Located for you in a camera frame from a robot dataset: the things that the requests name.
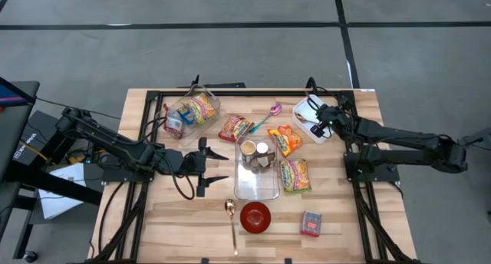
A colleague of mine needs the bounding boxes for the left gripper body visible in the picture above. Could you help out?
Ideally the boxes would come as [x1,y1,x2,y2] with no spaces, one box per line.
[182,137,210,199]

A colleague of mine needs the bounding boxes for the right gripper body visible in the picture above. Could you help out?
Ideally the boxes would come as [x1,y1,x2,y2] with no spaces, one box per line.
[316,102,353,139]

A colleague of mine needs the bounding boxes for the blue ramen packet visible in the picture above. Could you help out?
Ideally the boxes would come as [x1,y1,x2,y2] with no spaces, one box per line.
[176,104,196,126]

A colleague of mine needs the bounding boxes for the lime chili shrimp ramen packet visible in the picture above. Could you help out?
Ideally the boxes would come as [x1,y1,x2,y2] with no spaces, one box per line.
[186,91,218,125]
[278,158,312,195]

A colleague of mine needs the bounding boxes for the clear plastic bin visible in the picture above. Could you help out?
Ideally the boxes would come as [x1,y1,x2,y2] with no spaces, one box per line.
[157,84,224,149]

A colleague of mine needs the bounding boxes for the white plastic bin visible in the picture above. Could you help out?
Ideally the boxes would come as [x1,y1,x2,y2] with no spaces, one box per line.
[291,94,344,146]

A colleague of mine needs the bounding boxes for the long rose gold spoon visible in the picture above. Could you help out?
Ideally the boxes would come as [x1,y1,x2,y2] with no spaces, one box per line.
[224,198,240,257]

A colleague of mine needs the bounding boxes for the orange ramen packet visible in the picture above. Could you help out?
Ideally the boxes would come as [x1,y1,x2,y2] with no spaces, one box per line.
[266,124,304,159]

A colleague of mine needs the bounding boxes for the clear bin with bottom sticker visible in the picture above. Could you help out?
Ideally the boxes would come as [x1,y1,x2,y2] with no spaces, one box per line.
[232,135,281,202]

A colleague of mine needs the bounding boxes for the iridescent pink teal spoon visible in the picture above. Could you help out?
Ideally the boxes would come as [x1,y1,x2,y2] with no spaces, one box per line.
[248,102,284,135]

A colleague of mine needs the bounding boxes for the red and black bowl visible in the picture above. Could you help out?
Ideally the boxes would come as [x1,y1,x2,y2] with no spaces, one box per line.
[239,200,272,235]

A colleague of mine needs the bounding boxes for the small red patterned box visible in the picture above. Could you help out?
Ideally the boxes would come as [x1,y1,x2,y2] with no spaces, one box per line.
[299,210,323,238]

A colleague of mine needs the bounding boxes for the white paper sheets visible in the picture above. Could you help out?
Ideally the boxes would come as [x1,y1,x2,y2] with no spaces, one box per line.
[38,162,87,221]

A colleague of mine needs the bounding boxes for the grey chair base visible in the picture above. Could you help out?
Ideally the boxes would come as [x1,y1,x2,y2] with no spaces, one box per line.
[456,125,491,160]

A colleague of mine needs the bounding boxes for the black equipment case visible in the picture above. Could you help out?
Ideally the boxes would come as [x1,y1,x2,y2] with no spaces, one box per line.
[13,109,81,167]

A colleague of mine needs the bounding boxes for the black office desk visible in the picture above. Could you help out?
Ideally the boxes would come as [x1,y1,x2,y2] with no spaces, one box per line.
[0,79,103,259]

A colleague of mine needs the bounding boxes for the laptop screen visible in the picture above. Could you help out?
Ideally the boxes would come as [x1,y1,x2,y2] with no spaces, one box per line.
[0,76,38,108]

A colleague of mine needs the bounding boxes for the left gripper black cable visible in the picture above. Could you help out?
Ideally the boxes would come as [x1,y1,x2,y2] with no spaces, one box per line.
[143,116,197,201]

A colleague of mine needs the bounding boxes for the black power cable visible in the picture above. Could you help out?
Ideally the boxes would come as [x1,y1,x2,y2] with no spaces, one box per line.
[305,76,369,150]

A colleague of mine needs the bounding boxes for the black crossbar bracket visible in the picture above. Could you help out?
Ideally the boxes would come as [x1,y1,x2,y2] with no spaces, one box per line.
[176,74,247,90]

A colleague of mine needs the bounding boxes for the thin black cable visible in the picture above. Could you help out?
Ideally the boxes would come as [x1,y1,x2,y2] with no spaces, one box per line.
[36,97,120,122]

